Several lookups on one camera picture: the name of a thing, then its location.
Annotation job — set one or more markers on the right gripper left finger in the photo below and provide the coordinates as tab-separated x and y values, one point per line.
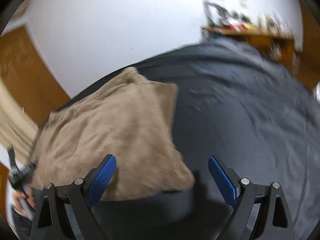
51	221

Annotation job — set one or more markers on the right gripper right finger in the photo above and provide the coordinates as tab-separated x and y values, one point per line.
259	211

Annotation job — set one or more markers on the brown fleece blanket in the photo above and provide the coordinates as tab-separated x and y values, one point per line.
129	117

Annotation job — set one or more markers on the black sleeved forearm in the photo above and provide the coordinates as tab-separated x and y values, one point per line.
22	224

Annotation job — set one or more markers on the person left hand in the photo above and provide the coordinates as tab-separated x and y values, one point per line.
27	195

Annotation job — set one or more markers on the beige curtain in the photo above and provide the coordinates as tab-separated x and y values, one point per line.
17	129

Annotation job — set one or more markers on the dark bed cover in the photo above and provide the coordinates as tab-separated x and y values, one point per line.
254	115

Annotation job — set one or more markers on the wooden desk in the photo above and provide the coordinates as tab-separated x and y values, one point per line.
280	47

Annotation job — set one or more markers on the red tissue box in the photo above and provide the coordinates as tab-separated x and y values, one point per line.
234	27

